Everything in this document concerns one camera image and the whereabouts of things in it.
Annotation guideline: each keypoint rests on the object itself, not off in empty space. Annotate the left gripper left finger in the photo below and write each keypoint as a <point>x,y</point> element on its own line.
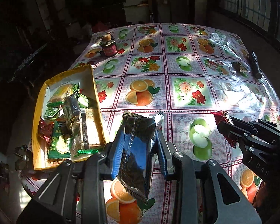
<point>56,200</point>

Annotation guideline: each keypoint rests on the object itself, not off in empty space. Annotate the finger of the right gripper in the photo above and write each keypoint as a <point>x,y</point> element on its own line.
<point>261,127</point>
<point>245,139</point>

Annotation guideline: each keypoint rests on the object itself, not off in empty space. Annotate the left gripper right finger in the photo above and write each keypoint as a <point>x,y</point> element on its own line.
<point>202,186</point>

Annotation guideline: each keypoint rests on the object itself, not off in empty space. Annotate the red labelled snack packet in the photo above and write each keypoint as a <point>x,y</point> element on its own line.
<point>223,122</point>

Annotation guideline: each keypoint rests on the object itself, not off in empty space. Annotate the dark green biscuit bar pack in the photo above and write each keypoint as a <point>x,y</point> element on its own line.
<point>59,146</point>

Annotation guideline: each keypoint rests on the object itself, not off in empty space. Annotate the orange cracker pack with barcode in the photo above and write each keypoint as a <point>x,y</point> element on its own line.
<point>85,137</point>

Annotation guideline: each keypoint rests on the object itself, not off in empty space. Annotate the maroon snack bag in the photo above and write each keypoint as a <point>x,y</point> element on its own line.
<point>45,130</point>

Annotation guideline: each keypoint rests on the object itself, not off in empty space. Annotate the grey foil snack packet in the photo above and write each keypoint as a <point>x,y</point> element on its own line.
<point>72,114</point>

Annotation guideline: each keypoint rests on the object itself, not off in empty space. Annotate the small clear green-edged cookie pack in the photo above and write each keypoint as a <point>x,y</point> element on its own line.
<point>52,113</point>

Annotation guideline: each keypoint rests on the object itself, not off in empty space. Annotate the silver black foil snack bag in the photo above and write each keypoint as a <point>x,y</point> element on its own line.
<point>139,153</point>

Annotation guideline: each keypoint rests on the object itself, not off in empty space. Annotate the green crinkled snack packet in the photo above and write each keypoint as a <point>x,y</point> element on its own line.
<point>83,100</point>

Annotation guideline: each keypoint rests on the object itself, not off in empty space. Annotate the green yellow cracker pack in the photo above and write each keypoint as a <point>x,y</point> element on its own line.
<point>60,95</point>

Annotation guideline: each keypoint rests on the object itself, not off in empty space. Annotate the person's right hand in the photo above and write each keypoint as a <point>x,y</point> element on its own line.
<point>262,195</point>

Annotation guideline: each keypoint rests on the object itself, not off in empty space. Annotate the clear plastic sheet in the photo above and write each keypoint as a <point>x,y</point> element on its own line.
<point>235,51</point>

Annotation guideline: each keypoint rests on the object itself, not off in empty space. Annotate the black flashlight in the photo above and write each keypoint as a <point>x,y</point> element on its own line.
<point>257,73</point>

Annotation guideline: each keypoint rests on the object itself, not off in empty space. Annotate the small olive wrapper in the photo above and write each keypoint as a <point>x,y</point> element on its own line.
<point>239,67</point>

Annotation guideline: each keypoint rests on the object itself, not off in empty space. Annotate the yellow cardboard box tray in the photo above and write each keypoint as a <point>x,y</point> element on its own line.
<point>84,76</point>

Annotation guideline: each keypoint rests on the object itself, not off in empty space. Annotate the floral fruit vinyl tablecloth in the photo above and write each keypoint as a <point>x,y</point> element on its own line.
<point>178,69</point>

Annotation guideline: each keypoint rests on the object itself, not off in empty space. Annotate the window with grille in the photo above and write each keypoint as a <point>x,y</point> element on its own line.
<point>263,15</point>

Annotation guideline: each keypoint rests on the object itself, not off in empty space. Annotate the dark red cork-topped jar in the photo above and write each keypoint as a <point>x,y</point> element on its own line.
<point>108,45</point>

